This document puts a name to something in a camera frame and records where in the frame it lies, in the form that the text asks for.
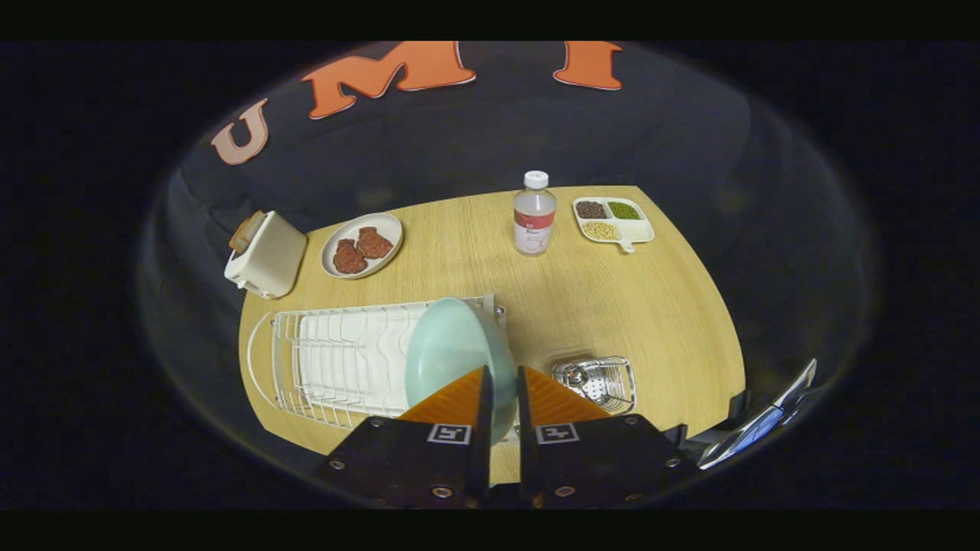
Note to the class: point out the tablet on black stand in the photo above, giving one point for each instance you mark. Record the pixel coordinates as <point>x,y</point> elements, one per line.
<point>754,425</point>

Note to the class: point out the dark brown beans pile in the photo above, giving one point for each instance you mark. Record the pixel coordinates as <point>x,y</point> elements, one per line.
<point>590,209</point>

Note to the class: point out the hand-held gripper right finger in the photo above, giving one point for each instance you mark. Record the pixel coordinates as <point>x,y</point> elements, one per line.
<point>524,405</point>

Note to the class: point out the green beans pile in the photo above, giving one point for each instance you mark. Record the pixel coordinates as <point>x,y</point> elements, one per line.
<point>624,210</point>

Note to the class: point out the white toaster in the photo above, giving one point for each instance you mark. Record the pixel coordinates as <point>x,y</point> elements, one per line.
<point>272,256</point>

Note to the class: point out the pale green plate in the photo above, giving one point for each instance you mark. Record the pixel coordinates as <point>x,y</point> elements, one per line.
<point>455,348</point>

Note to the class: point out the brown meat piece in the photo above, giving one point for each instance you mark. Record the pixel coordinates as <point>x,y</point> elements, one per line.
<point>374,242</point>
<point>350,258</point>

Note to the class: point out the clear plastic bottle red label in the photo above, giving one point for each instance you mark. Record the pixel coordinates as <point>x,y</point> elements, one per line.
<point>534,222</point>

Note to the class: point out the white divided tray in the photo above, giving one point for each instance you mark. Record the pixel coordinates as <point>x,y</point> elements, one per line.
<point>639,228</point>

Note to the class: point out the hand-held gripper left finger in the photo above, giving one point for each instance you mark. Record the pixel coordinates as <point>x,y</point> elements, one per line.
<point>485,405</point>

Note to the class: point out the yellow beans pile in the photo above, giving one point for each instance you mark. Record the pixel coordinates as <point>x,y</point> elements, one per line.
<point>601,230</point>

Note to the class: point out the beige oval plate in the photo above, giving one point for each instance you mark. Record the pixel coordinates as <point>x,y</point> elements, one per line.
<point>383,226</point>

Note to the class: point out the toast bread slice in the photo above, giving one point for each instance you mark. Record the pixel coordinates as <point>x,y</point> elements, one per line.
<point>246,229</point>

